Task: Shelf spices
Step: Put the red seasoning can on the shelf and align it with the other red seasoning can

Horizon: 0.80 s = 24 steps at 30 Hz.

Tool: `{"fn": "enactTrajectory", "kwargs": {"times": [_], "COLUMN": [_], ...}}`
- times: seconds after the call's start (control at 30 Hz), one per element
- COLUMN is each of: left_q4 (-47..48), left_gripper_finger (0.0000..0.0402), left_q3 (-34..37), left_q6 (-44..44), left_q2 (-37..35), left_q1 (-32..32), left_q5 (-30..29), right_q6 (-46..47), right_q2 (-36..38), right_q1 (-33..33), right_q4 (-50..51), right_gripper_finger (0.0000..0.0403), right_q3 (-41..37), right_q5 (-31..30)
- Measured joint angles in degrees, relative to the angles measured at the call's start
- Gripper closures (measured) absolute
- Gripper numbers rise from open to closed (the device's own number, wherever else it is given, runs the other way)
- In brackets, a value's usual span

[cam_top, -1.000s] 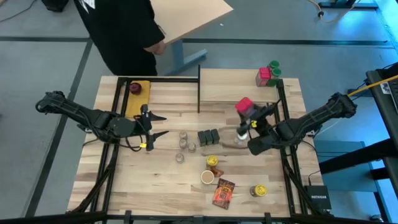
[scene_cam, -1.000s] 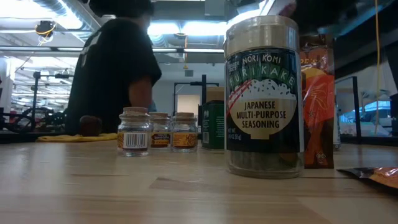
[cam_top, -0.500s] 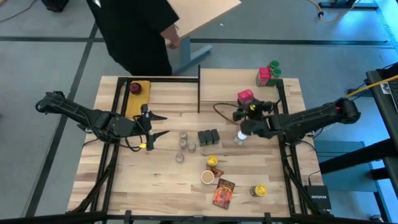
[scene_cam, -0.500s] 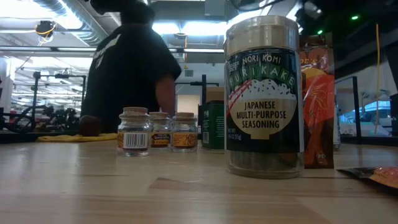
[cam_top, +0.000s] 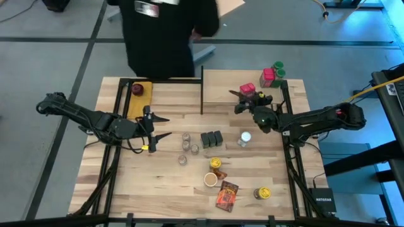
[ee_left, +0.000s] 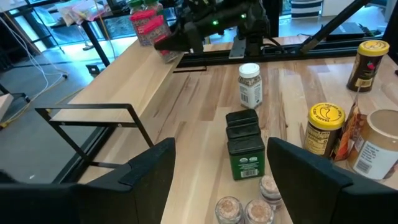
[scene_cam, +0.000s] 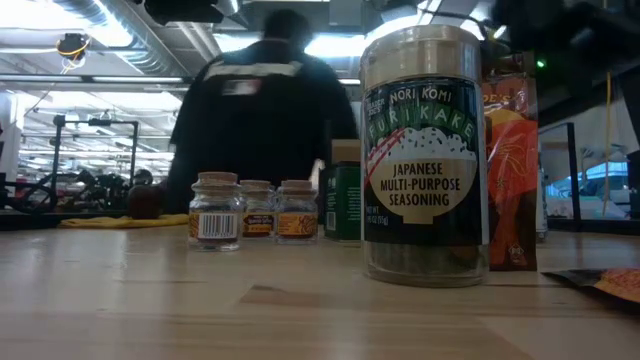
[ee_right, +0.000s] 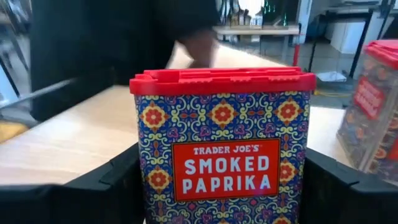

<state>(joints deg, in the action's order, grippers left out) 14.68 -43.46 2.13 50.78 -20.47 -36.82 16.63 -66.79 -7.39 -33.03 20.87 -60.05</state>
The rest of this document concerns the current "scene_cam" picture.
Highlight long ceiling light bar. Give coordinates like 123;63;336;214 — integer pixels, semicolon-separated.
0;74;362;87

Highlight dark red apple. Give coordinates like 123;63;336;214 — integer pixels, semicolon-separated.
126;183;166;220

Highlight black diagonal beam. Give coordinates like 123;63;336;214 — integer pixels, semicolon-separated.
537;64;640;129

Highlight orange brown spice pouch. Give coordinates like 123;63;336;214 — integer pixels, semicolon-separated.
482;57;540;272
542;267;640;307

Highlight person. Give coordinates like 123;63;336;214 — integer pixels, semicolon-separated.
164;8;360;217

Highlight black aluminium rig frame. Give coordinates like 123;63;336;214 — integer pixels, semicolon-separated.
0;209;640;236

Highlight black ceiling device yellow cable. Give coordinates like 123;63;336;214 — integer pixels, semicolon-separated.
54;32;92;71

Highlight white lidded clear spice jar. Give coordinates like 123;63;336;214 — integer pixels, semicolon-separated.
537;164;550;244

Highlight dark green rectangular tin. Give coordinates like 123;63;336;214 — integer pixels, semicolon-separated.
319;160;362;244

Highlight black background gantry frame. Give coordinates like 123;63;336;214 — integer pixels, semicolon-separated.
48;113;141;214

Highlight small cork-stoppered glass spice jar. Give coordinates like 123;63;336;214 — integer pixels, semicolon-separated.
273;178;321;246
238;179;277;240
187;171;245;253

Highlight background black robot arms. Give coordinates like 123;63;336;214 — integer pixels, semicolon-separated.
0;167;156;214

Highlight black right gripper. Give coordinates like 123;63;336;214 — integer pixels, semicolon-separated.
492;0;640;101

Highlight silver corrugated air duct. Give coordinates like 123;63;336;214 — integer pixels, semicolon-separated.
49;0;196;77

